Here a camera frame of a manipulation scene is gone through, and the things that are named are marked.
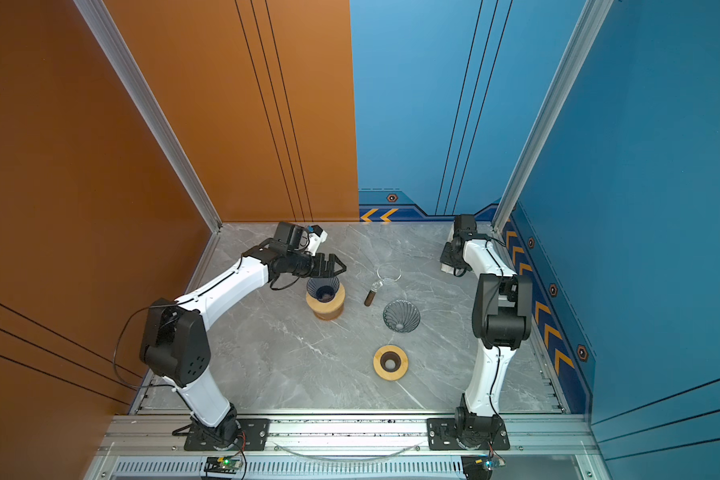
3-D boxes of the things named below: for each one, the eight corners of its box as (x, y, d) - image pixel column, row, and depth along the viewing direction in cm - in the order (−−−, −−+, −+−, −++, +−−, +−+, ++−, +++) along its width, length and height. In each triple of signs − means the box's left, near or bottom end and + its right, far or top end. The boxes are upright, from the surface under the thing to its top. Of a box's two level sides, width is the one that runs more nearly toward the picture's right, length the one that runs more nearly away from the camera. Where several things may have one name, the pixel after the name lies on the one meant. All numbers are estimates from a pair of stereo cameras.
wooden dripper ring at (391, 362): (373, 380, 84) (373, 377, 82) (373, 348, 90) (373, 344, 88) (408, 380, 84) (409, 377, 82) (406, 347, 90) (407, 344, 88)
